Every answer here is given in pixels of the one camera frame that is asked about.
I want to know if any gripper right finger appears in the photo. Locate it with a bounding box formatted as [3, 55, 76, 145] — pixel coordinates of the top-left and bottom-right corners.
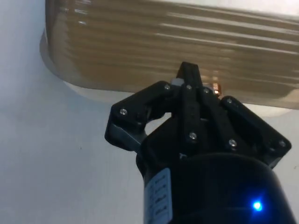
[192, 63, 292, 170]

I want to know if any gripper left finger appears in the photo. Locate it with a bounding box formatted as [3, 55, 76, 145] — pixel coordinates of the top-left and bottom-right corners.
[105, 62, 202, 153]

